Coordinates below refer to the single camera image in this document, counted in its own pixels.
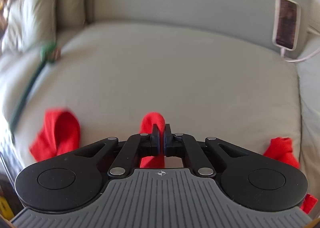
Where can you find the green massage hammer stick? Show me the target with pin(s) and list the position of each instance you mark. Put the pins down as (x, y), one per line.
(49, 54)

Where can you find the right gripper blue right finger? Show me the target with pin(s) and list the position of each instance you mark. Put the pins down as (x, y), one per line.
(185, 147)

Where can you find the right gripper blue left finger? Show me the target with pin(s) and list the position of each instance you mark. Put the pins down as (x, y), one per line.
(133, 150)

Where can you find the red sweatshirt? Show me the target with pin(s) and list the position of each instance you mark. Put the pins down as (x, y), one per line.
(60, 134)

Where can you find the smartphone in white case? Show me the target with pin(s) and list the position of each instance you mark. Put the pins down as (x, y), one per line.
(286, 24)

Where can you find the large grey front pillow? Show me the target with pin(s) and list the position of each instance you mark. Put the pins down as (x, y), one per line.
(31, 23)

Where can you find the yellow black box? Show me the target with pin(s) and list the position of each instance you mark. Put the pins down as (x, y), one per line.
(5, 209)

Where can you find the grey sofa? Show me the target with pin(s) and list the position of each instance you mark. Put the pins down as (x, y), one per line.
(208, 66)

